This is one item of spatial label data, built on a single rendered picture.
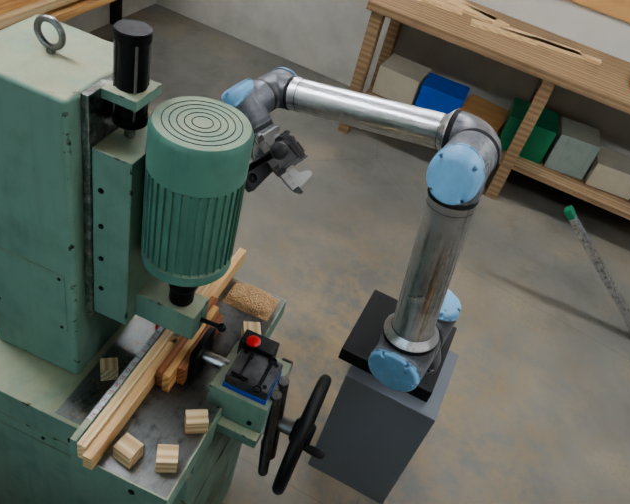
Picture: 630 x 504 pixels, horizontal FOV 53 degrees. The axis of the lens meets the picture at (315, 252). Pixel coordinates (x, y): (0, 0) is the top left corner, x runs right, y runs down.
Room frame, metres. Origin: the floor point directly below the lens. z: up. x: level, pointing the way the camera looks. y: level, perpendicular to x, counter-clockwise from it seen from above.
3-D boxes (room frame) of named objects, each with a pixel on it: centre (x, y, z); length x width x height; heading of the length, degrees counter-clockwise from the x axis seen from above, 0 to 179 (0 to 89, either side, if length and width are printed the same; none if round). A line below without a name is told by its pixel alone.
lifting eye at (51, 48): (0.93, 0.53, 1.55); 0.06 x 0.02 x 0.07; 81
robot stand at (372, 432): (1.36, -0.38, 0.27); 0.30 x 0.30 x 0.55; 77
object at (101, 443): (0.90, 0.24, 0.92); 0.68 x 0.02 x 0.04; 171
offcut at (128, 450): (0.61, 0.23, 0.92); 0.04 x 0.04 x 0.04; 71
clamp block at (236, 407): (0.84, 0.05, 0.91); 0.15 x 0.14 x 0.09; 171
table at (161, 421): (0.85, 0.14, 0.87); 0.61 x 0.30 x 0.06; 171
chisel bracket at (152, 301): (0.89, 0.26, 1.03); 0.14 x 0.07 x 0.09; 81
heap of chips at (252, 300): (1.10, 0.12, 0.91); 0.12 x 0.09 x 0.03; 81
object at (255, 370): (0.84, 0.05, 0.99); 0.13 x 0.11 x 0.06; 171
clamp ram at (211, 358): (0.85, 0.14, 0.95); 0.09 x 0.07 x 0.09; 171
